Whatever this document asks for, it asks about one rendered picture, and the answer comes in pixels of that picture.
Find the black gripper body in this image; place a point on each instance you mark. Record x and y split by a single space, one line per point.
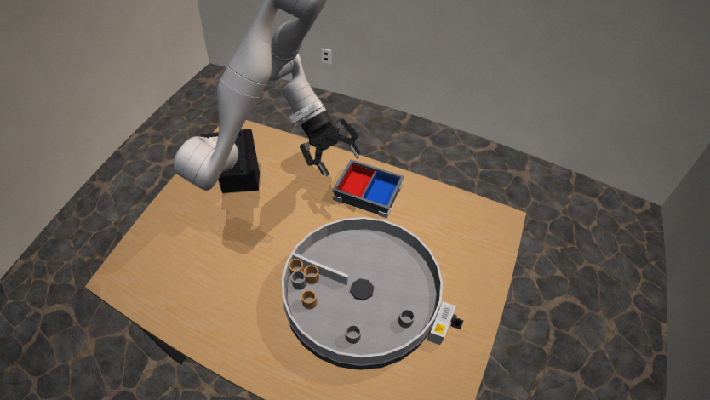
317 127

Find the grey round turntable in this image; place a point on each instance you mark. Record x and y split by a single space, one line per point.
369 271

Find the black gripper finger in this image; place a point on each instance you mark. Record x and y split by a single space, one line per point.
351 141
305 147

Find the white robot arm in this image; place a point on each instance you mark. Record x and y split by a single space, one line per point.
245 77

